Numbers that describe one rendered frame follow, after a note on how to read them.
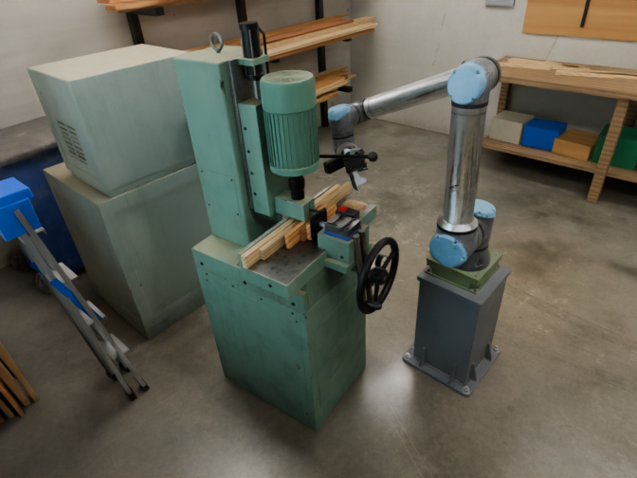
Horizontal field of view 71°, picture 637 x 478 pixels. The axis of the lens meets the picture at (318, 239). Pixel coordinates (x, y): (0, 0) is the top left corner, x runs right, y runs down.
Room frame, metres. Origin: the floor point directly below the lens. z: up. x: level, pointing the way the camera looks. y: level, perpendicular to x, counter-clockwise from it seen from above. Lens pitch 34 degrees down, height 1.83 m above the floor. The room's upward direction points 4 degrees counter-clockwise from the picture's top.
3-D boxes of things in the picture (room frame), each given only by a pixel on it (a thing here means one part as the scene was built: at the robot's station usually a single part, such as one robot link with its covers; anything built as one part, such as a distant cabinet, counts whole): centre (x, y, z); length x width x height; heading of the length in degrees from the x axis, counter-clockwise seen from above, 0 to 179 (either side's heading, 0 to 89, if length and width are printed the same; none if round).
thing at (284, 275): (1.40, -0.02, 0.87); 0.61 x 0.30 x 0.06; 143
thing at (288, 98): (1.46, 0.07, 1.32); 0.18 x 0.18 x 0.31
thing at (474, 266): (1.56, -0.64, 0.68); 0.19 x 0.19 x 0.10
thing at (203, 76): (1.63, 0.30, 1.16); 0.22 x 0.22 x 0.72; 53
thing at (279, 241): (1.51, 0.03, 0.92); 0.59 x 0.02 x 0.04; 143
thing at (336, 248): (1.35, -0.09, 0.92); 0.15 x 0.13 x 0.09; 143
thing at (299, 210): (1.47, 0.08, 0.99); 0.14 x 0.07 x 0.09; 53
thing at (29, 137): (2.60, 1.74, 0.48); 0.64 x 0.54 x 0.97; 139
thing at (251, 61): (1.54, 0.18, 1.54); 0.08 x 0.08 x 0.17; 53
